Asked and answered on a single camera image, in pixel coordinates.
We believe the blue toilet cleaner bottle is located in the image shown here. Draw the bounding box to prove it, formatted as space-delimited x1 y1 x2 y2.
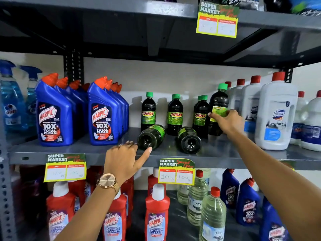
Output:
259 196 292 241
220 169 240 209
236 177 261 226

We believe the black printed detergent packet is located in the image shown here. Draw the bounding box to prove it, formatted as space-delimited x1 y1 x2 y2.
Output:
222 0 260 11

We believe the yellow green price tag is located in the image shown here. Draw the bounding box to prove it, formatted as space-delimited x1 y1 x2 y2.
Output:
44 153 87 183
158 158 196 186
279 160 295 171
196 0 240 38

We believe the row of dark bottles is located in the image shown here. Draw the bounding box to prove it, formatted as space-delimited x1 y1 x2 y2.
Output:
137 92 210 155

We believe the clear red-capped liquid bottle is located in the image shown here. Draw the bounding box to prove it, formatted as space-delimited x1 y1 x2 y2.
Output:
187 170 209 227
177 184 190 206
199 187 227 241
201 168 211 186

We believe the rose gold wristwatch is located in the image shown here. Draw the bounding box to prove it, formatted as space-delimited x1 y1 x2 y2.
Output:
96 173 121 196

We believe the person's left hand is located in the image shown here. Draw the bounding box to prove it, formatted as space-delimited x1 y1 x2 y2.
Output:
103 141 153 185

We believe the dark blue detergent packet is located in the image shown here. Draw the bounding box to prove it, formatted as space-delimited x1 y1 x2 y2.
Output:
263 0 321 17

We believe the row of white red-capped bottles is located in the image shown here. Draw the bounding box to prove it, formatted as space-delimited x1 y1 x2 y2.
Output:
224 71 321 152

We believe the person's right hand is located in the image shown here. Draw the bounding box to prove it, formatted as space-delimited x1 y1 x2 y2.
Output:
207 109 245 137

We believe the group of red bathroom cleaners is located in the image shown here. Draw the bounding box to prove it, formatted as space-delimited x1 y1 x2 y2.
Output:
10 166 171 241

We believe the dark green-capped cleaner bottle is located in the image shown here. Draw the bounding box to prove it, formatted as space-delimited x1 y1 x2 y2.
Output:
208 83 229 136

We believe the grey metal shelving rack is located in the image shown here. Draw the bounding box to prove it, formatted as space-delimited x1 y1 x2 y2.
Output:
0 0 321 241

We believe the blue glass cleaner spray bottle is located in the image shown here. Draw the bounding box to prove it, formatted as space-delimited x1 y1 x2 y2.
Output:
20 65 43 129
0 60 28 134

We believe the row of blue toilet cleaners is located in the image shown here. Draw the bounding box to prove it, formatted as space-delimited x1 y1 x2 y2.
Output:
35 73 130 147

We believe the person's left forearm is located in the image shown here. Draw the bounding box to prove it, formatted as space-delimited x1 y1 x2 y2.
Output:
54 184 121 241

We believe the person's right forearm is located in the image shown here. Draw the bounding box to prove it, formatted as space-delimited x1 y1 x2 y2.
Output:
227 130 321 241

